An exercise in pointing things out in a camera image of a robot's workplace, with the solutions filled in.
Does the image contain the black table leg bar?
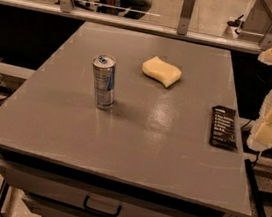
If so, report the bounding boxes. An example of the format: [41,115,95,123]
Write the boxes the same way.
[244,159,266,217]

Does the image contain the grey drawer with black handle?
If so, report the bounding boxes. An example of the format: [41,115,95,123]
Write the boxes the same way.
[0,158,233,217]

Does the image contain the silver blue redbull can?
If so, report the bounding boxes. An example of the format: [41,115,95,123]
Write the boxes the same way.
[92,54,116,109]

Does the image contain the middle metal bracket post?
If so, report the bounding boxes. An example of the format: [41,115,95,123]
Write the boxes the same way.
[176,0,196,36]

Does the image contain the metal guard rail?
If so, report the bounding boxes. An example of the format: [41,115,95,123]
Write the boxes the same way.
[0,0,261,55]

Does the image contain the black snack bar wrapper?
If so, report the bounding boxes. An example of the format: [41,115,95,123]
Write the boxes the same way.
[209,105,237,150]

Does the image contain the yellow sponge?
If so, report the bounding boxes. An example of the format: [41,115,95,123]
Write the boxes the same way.
[142,56,182,89]

